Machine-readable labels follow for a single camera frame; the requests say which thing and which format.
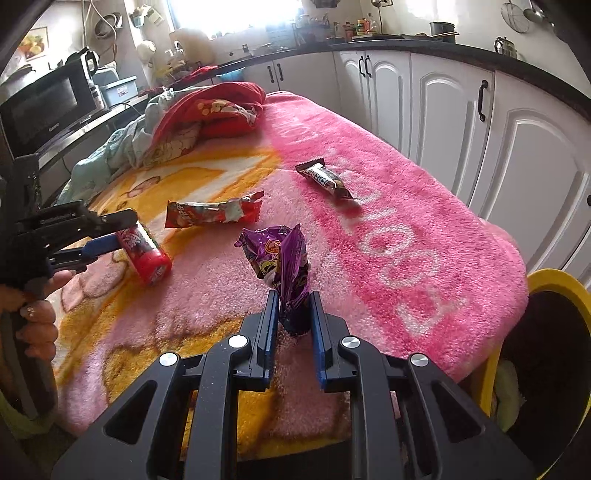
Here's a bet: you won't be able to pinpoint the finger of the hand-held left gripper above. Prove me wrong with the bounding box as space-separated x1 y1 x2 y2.
85 209 138 232
48 233 122 276

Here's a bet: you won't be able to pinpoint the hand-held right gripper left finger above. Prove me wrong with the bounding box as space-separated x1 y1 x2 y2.
51 290 280 480

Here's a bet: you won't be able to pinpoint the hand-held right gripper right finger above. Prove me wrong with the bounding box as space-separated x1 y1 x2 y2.
310 291 539 480

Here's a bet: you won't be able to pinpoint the red can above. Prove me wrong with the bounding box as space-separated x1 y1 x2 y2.
115 220 173 285

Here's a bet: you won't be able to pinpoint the purple snack wrapper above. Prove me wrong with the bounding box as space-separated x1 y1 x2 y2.
235 223 311 337

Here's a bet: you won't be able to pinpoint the yellow trash bin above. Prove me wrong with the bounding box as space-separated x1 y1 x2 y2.
478 268 591 480

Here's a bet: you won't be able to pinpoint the person's left forearm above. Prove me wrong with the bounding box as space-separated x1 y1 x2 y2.
0 392 58 440

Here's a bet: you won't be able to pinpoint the person's left hand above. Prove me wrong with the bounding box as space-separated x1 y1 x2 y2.
0 270 77 363

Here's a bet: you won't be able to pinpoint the light teal cloth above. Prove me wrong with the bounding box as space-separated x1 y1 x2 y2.
58 88 176 205

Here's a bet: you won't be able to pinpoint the red snack wrapper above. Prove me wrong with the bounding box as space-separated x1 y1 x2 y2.
165 190 266 230

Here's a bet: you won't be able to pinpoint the grey plastic storage box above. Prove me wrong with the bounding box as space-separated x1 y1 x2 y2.
99 75 139 107

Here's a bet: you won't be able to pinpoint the black microwave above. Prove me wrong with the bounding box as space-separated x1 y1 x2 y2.
0 69 105 158

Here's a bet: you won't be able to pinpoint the red printed cloth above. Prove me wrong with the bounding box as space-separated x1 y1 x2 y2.
143 82 267 168

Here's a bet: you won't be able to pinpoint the black electric kettle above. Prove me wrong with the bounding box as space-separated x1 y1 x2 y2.
65 47 100 80

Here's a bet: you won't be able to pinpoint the dark snack bar wrapper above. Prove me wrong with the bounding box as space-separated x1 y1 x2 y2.
295 159 361 202

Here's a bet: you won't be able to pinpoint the pink printed blanket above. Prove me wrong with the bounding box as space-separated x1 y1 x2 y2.
51 90 530 455

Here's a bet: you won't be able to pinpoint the framed fruit picture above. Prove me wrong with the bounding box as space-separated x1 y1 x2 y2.
18 27 49 61

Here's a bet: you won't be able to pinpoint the window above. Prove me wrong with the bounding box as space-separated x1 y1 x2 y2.
168 0 305 40

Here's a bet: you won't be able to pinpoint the white kitchen cabinets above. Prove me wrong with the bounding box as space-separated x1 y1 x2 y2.
217 37 591 296

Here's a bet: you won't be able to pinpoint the group of condiment bottles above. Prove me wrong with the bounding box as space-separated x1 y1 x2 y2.
342 17 382 38

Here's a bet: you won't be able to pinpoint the black pot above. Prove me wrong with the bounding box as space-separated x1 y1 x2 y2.
429 21 461 45

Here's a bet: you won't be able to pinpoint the steel kettle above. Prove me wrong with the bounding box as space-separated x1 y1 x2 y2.
494 36 519 59

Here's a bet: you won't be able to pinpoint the wall-mounted utensil holder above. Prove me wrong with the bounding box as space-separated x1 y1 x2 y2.
129 4 165 27

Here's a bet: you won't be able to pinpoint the wire dish rack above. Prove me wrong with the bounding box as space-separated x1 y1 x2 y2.
265 21 333 47

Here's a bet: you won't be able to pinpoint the hanging wire strainer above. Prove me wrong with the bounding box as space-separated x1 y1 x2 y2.
501 0 532 33

